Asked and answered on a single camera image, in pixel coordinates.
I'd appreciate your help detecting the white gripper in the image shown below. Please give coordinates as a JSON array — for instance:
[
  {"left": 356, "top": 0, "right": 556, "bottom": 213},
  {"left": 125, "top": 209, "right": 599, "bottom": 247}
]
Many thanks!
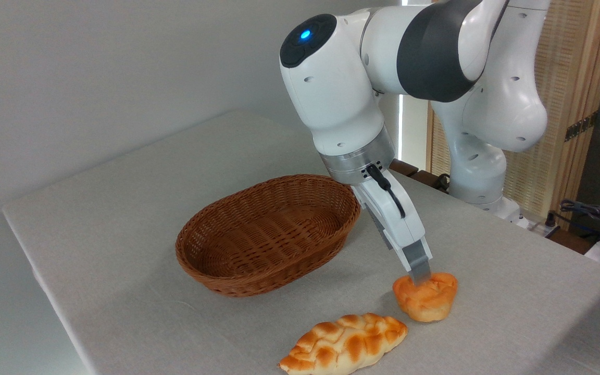
[{"left": 352, "top": 171, "right": 432, "bottom": 286}]

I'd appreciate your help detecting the round orange bread bun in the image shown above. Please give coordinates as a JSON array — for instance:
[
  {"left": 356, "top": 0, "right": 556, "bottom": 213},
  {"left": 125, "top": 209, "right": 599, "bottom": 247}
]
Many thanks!
[{"left": 393, "top": 272, "right": 458, "bottom": 322}]

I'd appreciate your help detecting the braided golden bread loaf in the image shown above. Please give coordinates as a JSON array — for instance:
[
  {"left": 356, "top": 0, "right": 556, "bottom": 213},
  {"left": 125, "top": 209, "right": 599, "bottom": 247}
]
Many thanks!
[{"left": 278, "top": 313, "right": 408, "bottom": 375}]

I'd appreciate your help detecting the dark brown wooden platform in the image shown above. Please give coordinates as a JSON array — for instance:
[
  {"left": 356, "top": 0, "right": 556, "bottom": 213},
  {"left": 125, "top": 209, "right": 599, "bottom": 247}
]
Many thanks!
[{"left": 389, "top": 159, "right": 597, "bottom": 255}]

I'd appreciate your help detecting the brown wicker basket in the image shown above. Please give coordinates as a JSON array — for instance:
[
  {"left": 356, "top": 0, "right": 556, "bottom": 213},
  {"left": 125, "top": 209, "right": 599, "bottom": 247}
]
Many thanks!
[{"left": 175, "top": 174, "right": 361, "bottom": 298}]

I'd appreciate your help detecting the dark metal screen hinge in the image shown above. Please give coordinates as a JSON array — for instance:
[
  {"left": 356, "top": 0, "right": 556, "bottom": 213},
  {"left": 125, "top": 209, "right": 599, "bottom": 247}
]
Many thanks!
[{"left": 565, "top": 112, "right": 598, "bottom": 142}]

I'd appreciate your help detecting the grey tablecloth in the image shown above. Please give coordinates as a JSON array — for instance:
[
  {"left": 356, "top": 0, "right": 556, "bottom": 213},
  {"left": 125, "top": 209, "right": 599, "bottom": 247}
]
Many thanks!
[{"left": 2, "top": 109, "right": 600, "bottom": 375}]

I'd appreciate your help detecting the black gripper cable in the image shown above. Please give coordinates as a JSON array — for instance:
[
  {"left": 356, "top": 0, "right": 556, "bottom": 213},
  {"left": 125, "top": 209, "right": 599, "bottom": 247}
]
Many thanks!
[{"left": 367, "top": 165, "right": 406, "bottom": 218}]

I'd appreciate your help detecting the dark blue cable bundle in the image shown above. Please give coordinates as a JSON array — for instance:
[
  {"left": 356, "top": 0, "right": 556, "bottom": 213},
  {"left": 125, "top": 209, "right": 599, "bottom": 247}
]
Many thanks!
[{"left": 559, "top": 199, "right": 600, "bottom": 245}]

